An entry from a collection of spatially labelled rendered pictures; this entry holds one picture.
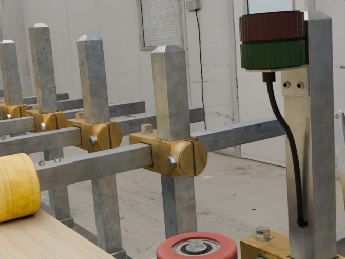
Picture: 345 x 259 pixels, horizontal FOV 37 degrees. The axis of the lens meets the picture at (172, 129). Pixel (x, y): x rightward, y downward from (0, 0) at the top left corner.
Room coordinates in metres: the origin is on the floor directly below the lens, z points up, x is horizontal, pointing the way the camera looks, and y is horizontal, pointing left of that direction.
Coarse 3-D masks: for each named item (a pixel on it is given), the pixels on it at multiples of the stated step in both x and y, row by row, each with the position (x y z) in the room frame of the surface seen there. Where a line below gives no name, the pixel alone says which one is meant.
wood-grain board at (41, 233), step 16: (0, 224) 0.61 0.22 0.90; (16, 224) 0.60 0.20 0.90; (32, 224) 0.60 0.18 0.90; (48, 224) 0.59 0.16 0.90; (0, 240) 0.55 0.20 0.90; (16, 240) 0.55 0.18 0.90; (32, 240) 0.54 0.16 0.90; (48, 240) 0.54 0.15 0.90; (64, 240) 0.53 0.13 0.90; (80, 240) 0.53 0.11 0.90; (0, 256) 0.50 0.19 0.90; (16, 256) 0.50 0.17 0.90; (32, 256) 0.50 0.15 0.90; (48, 256) 0.49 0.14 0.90; (64, 256) 0.49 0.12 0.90; (80, 256) 0.49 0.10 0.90; (96, 256) 0.48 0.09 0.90; (112, 256) 0.48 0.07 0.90
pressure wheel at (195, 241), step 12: (168, 240) 0.50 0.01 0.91; (180, 240) 0.50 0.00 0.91; (192, 240) 0.48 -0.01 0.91; (204, 240) 0.49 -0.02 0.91; (216, 240) 0.49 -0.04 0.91; (228, 240) 0.48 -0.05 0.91; (156, 252) 0.48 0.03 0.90; (168, 252) 0.47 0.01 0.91; (180, 252) 0.47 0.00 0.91; (192, 252) 0.47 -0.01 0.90; (204, 252) 0.47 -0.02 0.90; (216, 252) 0.46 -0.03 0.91; (228, 252) 0.46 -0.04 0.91
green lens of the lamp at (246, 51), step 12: (240, 48) 0.48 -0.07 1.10; (252, 48) 0.46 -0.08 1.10; (264, 48) 0.46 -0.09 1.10; (276, 48) 0.46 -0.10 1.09; (288, 48) 0.46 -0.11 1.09; (300, 48) 0.46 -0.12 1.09; (252, 60) 0.47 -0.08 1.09; (264, 60) 0.46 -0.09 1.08; (276, 60) 0.46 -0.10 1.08; (288, 60) 0.46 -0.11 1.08; (300, 60) 0.46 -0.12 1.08
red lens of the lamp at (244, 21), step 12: (288, 12) 0.46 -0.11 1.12; (300, 12) 0.46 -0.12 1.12; (240, 24) 0.48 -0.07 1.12; (252, 24) 0.46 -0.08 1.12; (264, 24) 0.46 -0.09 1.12; (276, 24) 0.45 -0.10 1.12; (288, 24) 0.46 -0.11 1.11; (300, 24) 0.46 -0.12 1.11; (240, 36) 0.48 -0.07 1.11; (252, 36) 0.46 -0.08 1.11; (264, 36) 0.46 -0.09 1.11; (276, 36) 0.46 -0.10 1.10; (288, 36) 0.46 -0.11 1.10; (300, 36) 0.46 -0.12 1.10
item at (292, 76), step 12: (276, 12) 0.46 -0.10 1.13; (264, 72) 0.48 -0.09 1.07; (288, 72) 0.51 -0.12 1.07; (300, 72) 0.49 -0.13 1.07; (288, 84) 0.50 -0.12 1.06; (300, 84) 0.49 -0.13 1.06; (300, 96) 0.49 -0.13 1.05; (276, 108) 0.48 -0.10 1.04; (288, 132) 0.49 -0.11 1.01; (300, 180) 0.49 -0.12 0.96; (300, 192) 0.49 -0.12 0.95; (300, 204) 0.49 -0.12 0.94; (300, 216) 0.49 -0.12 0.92
